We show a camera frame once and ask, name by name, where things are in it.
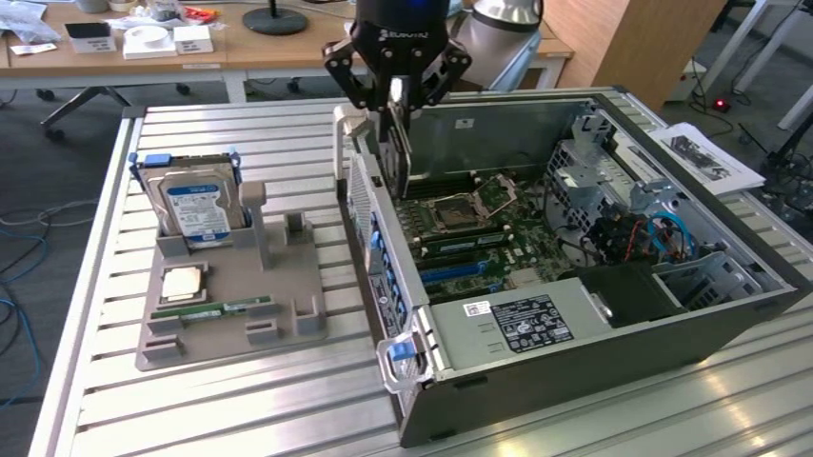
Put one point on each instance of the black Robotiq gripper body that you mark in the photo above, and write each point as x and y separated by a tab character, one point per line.
401	47

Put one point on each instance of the low-profile graphics card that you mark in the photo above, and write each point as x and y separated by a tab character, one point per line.
397	157

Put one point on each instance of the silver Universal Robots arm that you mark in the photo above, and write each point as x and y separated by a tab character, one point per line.
503	14

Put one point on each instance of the black round lamp base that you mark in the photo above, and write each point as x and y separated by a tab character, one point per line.
273	21

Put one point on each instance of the plain white box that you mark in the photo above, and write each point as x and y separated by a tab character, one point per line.
191	40

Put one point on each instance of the red packet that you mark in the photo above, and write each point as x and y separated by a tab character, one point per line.
201	15

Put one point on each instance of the metal socket cover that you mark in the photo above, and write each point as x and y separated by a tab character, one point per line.
499	195

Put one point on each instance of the wooden cabinet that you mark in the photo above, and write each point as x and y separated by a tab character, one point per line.
636	47

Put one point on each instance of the CPU socket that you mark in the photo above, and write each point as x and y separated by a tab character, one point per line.
457	214

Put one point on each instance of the hard disk in blue caddy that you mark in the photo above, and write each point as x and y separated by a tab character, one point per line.
187	163

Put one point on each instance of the white box with tape roll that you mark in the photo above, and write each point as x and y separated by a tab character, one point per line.
149	43

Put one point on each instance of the perforated metal drive cage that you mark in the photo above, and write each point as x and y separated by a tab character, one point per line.
585	190

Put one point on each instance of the RAM stick with white label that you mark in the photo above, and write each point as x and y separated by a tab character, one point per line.
464	243

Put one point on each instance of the hard disk with blue label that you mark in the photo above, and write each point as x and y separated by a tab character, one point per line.
194	209

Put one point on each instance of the small white cabinet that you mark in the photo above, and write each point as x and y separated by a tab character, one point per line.
689	85

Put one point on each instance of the wooden desk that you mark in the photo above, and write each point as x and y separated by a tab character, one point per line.
95	64

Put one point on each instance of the white box with black top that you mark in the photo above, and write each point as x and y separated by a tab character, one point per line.
93	38

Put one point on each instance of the grey cup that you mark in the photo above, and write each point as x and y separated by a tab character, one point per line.
94	5

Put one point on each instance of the power strip with red light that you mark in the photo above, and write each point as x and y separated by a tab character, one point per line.
721	105

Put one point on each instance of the blue expansion slot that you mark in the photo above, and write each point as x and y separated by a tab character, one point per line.
452	273

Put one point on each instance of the printed paper manual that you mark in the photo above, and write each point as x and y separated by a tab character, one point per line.
705	157

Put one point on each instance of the black wheeled chair base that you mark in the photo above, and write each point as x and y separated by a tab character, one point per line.
70	111

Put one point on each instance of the grey printed parts rack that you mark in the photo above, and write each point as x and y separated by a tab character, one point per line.
236	281

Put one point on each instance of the white card with red print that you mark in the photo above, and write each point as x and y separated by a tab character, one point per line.
33	48

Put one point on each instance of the clear plastic bag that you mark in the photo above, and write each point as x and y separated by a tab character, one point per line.
26	21

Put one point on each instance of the silver CPU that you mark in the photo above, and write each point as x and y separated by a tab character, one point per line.
182	284

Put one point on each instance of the green RAM stick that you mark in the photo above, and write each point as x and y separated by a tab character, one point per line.
206	308

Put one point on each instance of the black tripod stand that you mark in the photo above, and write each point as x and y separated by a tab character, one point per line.
791	157

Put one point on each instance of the grey power supply unit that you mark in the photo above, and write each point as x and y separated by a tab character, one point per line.
471	343

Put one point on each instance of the silver disk bay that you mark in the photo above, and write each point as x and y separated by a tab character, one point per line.
717	281

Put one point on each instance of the open dark grey PC case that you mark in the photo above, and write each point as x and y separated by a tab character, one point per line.
572	381

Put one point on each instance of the white desk frame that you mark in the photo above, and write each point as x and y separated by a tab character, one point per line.
742	85

